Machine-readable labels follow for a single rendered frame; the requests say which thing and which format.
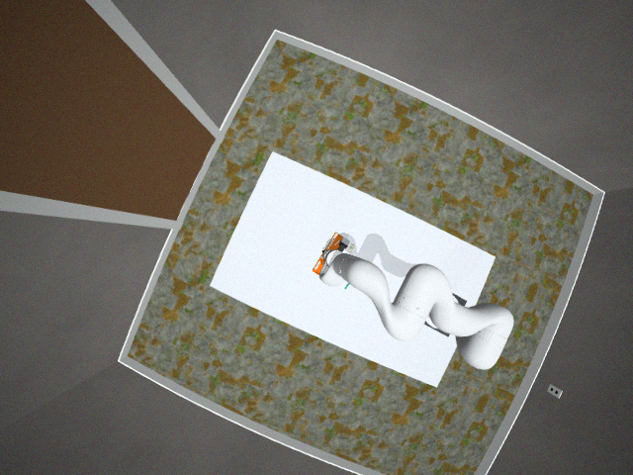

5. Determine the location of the brown three-compartment tray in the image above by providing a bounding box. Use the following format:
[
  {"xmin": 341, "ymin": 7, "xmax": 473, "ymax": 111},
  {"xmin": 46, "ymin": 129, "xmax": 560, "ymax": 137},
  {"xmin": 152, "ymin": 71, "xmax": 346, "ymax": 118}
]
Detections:
[{"xmin": 313, "ymin": 233, "xmax": 343, "ymax": 275}]

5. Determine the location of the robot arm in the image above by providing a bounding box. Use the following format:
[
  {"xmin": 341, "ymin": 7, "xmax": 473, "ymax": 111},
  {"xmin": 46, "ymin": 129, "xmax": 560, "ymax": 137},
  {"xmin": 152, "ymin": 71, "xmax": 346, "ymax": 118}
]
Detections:
[{"xmin": 319, "ymin": 237, "xmax": 513, "ymax": 369}]

